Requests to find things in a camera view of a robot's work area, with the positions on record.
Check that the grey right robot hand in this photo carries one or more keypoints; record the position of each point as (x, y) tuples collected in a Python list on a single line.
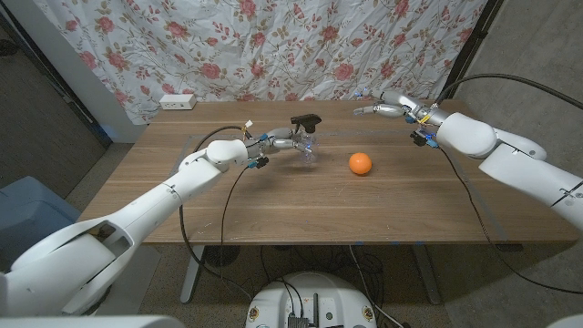
[(401, 102)]

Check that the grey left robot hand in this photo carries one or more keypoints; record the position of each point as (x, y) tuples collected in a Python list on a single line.
[(280, 139)]

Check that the clear plastic spray bottle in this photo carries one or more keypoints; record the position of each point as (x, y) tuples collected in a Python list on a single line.
[(309, 155)]

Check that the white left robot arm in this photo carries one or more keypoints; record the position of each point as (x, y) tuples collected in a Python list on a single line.
[(150, 205)]

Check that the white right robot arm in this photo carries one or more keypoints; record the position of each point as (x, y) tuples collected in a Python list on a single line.
[(514, 168)]

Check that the orange fruit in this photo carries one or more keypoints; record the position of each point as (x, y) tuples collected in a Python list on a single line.
[(360, 164)]

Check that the black backdrop stand pole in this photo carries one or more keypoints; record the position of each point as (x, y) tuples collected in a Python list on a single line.
[(469, 50)]

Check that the floral print backdrop cloth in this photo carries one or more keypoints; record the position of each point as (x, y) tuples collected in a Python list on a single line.
[(273, 45)]

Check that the white power strip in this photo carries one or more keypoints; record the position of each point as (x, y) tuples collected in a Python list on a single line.
[(177, 102)]

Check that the black round floor disc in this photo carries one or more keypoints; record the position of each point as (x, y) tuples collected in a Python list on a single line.
[(221, 256)]

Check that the white table leg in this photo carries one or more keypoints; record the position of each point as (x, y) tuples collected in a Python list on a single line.
[(191, 278)]

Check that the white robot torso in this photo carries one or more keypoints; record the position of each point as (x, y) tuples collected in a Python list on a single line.
[(314, 300)]

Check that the grey table leg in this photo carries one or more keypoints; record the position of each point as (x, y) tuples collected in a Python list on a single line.
[(428, 278)]

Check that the blue plastic bin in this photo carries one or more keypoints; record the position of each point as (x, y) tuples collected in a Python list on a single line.
[(32, 209)]

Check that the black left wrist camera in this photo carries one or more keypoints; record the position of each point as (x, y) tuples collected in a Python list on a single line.
[(260, 162)]

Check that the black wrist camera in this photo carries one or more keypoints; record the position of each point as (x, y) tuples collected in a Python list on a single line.
[(421, 138), (260, 162)]

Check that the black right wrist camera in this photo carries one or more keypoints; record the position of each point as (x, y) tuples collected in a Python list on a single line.
[(421, 138)]

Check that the dark door frame strip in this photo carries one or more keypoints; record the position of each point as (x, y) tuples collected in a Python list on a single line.
[(68, 98)]

